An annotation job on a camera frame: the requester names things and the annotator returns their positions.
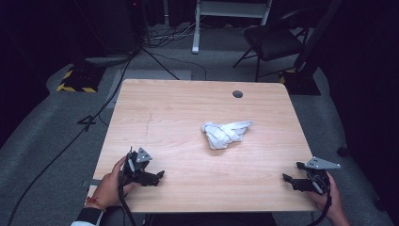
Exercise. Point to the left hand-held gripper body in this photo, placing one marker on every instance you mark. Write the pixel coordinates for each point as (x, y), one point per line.
(135, 163)

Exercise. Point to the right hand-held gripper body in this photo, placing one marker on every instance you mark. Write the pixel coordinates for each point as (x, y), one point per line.
(316, 180)

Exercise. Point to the white towel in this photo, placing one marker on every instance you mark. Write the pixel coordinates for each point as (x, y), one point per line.
(224, 135)

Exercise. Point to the person's right hand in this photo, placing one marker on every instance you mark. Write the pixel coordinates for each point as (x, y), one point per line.
(335, 201)

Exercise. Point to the person's left hand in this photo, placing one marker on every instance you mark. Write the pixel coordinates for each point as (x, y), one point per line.
(109, 191)

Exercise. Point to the black caster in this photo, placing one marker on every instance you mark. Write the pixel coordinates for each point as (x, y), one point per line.
(342, 151)

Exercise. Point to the grey tape strip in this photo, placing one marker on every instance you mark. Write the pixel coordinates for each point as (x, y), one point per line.
(94, 182)

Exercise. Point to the black rounded armrest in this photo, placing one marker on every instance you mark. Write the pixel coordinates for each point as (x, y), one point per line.
(113, 217)

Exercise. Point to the person's dark lap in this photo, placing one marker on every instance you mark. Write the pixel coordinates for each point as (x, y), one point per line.
(213, 220)

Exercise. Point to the black yellow striped base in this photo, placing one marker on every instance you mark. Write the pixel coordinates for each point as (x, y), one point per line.
(81, 80)
(301, 84)

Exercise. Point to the round grey table grommet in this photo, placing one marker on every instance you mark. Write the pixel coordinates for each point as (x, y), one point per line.
(237, 94)

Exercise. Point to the grey stand base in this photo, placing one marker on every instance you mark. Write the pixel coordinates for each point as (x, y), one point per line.
(106, 60)

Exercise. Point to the black equipment cabinet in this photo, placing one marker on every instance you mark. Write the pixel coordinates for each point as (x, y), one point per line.
(116, 31)

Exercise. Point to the black folding chair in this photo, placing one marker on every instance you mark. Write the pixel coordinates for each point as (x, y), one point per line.
(273, 44)

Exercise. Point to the white desk frame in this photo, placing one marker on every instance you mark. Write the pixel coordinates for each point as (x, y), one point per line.
(196, 37)

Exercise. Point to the black slanted stand post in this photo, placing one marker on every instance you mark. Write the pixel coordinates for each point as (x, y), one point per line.
(313, 40)

